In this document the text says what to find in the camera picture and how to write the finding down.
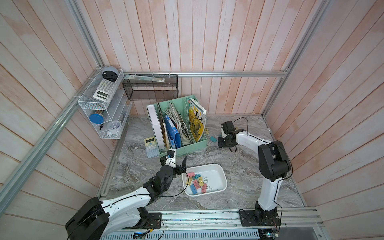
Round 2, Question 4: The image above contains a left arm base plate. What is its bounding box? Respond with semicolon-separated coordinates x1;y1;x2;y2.
123;212;162;230

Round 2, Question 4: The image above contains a white plastic storage tray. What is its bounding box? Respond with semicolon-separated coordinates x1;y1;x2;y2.
182;164;228;197

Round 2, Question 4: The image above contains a grey round clock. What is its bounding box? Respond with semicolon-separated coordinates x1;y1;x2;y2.
102;66;119;83

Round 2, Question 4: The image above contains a white calculator on shelf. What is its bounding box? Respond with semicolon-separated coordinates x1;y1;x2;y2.
93;79;118;103

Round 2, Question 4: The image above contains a white tape dispenser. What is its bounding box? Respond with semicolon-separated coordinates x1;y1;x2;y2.
107;120;122;138

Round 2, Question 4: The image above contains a green file organizer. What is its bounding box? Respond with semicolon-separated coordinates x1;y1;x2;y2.
147;95;208;157

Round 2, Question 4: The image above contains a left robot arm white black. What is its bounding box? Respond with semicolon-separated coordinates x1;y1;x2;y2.
65;154;187;240

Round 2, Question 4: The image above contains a small desk calculator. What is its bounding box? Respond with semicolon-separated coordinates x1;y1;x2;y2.
144;137;160;159

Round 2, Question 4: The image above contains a yellow art magazine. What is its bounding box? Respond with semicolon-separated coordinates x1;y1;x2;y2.
187;98;207;143

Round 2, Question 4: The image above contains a black mesh wall basket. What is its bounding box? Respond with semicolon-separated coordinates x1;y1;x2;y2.
122;74;179;102

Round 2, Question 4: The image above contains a yellow binder clip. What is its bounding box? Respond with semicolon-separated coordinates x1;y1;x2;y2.
186;178;193;186

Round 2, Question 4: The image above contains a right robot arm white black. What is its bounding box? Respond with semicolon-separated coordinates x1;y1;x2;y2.
218;121;292;224

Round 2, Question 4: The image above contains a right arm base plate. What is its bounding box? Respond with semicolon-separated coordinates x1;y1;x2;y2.
238;208;281;227

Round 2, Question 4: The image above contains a stack of papers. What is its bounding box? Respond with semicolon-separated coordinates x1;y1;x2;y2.
164;102;195;146

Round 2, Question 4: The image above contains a white wire wall shelf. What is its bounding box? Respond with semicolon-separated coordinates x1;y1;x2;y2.
78;69;132;140

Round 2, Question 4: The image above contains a blue file folder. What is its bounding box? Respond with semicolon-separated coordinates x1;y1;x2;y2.
165;115;182;149

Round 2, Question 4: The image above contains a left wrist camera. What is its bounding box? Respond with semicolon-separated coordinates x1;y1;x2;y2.
160;149;177;169

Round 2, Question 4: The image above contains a pink binder clip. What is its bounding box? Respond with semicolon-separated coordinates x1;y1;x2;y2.
201;184;212;194

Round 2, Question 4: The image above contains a blue binder clip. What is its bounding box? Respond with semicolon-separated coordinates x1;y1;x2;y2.
190;184;198;195

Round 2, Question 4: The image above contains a white binder box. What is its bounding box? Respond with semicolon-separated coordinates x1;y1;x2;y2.
147;105;165;150

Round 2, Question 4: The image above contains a ruler on basket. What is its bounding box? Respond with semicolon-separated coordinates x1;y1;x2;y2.
125;75;165;83

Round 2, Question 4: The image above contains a blue lid jar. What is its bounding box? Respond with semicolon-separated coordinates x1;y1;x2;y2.
89;110;104;125

